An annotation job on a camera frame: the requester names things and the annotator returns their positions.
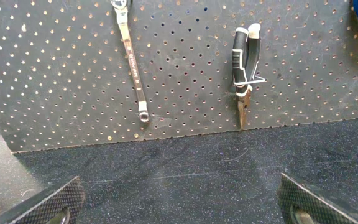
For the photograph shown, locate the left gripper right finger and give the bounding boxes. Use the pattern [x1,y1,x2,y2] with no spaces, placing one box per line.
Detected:
[277,172,358,224]

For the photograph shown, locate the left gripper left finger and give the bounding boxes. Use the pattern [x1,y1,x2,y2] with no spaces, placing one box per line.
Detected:
[0,175,86,224]

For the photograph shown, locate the black and white pliers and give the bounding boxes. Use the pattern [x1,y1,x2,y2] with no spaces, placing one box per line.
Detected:
[231,22,262,131]

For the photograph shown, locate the wrench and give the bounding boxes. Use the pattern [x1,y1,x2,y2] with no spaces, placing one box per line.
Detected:
[109,0,151,124]

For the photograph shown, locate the black pegboard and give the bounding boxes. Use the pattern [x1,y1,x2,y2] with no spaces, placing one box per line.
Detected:
[0,0,358,154]

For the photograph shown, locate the metal loop hook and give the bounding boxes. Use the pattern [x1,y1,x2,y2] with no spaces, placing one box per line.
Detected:
[232,74,267,87]

